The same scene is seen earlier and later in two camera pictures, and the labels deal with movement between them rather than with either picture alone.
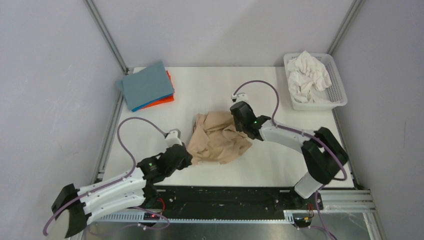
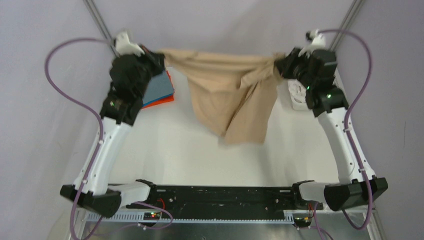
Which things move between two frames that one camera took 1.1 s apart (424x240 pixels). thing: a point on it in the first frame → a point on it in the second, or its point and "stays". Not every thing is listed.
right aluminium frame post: (354, 9) stays
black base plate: (185, 200) stays
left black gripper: (186, 160) → (155, 59)
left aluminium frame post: (102, 25) stays
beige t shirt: (214, 138) → (234, 94)
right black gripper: (238, 128) → (286, 64)
